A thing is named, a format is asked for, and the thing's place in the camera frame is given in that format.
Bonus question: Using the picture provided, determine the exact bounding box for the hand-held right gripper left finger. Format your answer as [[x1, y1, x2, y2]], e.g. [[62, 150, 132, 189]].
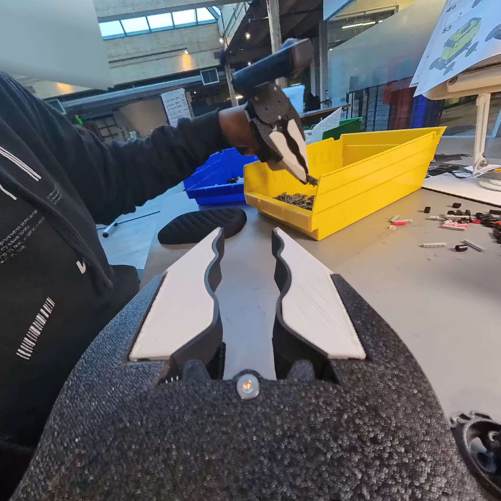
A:
[[129, 227, 225, 379]]

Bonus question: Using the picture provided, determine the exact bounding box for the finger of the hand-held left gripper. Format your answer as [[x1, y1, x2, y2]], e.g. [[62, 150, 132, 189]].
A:
[[287, 118, 312, 178], [269, 130, 310, 184]]

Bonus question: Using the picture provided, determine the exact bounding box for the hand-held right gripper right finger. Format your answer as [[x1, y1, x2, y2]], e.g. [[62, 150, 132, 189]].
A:
[[272, 227, 367, 379]]

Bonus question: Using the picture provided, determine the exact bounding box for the pile of grey track links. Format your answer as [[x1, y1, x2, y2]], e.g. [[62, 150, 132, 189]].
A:
[[274, 192, 316, 211]]

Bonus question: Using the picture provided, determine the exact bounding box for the yellow storage bin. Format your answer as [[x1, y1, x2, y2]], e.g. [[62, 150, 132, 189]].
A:
[[243, 126, 447, 241]]

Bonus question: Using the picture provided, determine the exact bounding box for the person's left forearm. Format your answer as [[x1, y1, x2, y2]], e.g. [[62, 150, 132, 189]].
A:
[[100, 110, 231, 225]]

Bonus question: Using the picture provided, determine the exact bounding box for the grey desk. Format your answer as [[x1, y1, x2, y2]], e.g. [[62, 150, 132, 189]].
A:
[[139, 137, 501, 431]]

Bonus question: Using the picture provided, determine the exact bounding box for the person's left hand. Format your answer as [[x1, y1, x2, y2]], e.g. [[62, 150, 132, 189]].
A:
[[218, 106, 261, 157]]

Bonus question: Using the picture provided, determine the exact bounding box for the bubble wrap sheet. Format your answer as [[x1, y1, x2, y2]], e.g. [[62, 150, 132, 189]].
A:
[[307, 106, 338, 143]]

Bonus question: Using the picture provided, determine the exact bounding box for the green storage bin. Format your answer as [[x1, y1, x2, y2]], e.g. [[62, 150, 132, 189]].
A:
[[322, 117, 363, 141]]

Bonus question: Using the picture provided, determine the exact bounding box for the wooden ceiling pillar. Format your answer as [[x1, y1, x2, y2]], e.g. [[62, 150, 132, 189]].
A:
[[266, 0, 283, 53]]

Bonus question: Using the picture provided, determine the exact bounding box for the blue storage bin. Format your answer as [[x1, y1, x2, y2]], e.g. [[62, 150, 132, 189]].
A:
[[183, 148, 259, 206]]

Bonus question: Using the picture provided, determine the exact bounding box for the black armrest pad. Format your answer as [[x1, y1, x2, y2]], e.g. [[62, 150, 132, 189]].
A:
[[158, 207, 248, 245]]

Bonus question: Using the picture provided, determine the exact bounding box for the thin black rod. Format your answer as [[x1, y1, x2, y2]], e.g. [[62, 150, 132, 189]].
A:
[[102, 211, 161, 238]]

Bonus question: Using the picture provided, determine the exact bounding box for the skylight window strip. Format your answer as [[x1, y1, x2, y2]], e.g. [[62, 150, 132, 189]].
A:
[[99, 7, 220, 40]]

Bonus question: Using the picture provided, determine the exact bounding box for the scatter of black red pins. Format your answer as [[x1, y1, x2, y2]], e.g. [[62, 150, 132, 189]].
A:
[[389, 201, 501, 253]]

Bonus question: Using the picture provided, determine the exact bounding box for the white book stand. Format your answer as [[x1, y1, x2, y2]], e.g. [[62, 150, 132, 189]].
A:
[[421, 64, 501, 206]]

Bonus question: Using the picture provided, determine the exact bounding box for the toy building instruction booklet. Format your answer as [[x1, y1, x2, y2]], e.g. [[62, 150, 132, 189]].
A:
[[409, 0, 501, 96]]

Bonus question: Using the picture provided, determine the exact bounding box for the black toy vehicle model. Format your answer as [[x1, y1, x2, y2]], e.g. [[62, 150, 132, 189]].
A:
[[450, 411, 501, 499]]

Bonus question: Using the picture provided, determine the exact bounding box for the white wall board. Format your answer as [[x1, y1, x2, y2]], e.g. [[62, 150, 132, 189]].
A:
[[161, 88, 192, 127]]

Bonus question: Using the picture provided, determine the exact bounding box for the black cable bundle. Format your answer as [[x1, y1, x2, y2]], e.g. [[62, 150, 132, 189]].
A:
[[427, 164, 475, 179]]

